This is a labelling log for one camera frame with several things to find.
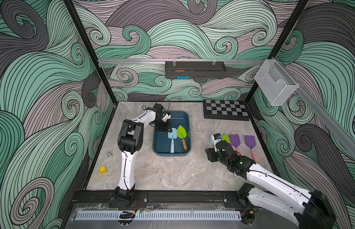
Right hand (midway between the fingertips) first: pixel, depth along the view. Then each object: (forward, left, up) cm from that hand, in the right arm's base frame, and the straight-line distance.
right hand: (211, 149), depth 82 cm
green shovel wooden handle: (+16, +16, -9) cm, 25 cm away
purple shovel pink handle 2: (+10, -31, -10) cm, 34 cm away
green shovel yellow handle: (+13, -14, -9) cm, 22 cm away
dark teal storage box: (+8, +30, -7) cm, 32 cm away
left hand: (+19, +26, -6) cm, 32 cm away
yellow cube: (-9, +64, -7) cm, 65 cm away
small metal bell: (0, +63, -6) cm, 63 cm away
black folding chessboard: (+36, -19, -6) cm, 41 cm away
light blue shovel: (+15, +23, -8) cm, 28 cm away
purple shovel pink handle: (+10, -20, -9) cm, 24 cm away
